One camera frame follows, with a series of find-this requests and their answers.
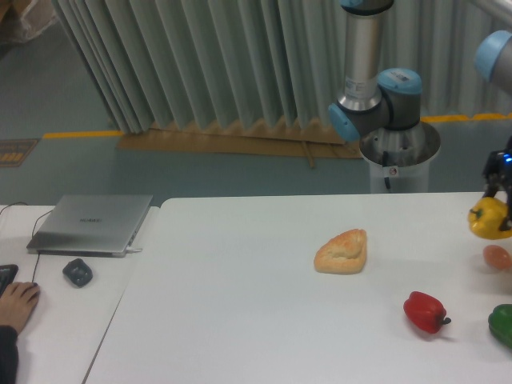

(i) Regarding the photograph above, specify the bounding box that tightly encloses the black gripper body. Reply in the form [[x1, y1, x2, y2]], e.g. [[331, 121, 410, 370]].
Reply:
[[482, 138, 511, 189]]

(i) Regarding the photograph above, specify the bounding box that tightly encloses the black computer mouse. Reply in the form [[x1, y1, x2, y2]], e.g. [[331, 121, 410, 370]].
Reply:
[[62, 258, 94, 288]]

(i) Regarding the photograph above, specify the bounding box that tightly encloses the pale green folded curtain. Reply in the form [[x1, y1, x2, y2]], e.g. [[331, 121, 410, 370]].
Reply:
[[54, 1, 511, 133]]

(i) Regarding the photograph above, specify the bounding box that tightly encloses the brown egg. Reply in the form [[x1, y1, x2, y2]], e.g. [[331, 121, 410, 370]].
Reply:
[[482, 245, 511, 270]]

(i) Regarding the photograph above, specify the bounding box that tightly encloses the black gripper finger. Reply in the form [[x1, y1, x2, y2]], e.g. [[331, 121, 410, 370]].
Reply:
[[482, 181, 498, 198], [498, 186, 512, 232]]

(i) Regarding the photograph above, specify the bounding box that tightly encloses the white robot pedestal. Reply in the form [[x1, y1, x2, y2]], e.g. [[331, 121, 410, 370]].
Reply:
[[359, 122, 441, 194]]

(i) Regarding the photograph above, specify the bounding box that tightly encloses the red bell pepper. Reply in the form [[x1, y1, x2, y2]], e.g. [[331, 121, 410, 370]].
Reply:
[[403, 291, 451, 334]]

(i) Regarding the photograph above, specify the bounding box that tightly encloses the black laptop cable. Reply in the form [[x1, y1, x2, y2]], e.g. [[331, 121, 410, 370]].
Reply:
[[0, 201, 55, 285]]

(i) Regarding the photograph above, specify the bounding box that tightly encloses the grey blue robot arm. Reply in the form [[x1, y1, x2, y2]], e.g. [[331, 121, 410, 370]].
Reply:
[[328, 1, 511, 240]]

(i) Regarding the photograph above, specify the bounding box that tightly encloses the golden bread pastry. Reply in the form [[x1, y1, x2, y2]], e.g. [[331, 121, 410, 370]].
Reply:
[[314, 229, 367, 274]]

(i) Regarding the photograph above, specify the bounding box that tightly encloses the yellow bell pepper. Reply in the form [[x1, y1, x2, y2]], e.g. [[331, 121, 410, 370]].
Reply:
[[467, 197, 511, 240]]

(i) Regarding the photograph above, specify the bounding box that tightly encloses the brown cardboard sheet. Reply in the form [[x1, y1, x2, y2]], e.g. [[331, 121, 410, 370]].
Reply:
[[117, 117, 362, 168]]

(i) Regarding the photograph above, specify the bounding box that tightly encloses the silver closed laptop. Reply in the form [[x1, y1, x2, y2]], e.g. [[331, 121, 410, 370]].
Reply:
[[26, 194, 153, 257]]

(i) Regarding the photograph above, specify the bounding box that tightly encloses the person's bare hand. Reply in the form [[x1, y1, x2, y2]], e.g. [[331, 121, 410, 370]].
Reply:
[[1, 282, 40, 335]]

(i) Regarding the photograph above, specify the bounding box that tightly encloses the black keyboard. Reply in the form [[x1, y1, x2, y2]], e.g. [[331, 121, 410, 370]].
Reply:
[[0, 264, 18, 296]]

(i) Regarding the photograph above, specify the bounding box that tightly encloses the green bell pepper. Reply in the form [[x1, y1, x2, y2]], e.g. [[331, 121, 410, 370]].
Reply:
[[488, 304, 512, 349]]

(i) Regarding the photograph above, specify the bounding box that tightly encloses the white usb plug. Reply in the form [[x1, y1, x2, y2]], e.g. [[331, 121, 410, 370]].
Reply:
[[126, 246, 143, 254]]

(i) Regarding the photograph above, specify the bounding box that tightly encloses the dark sleeved forearm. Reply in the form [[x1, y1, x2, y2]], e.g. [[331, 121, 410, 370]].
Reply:
[[1, 326, 18, 384]]

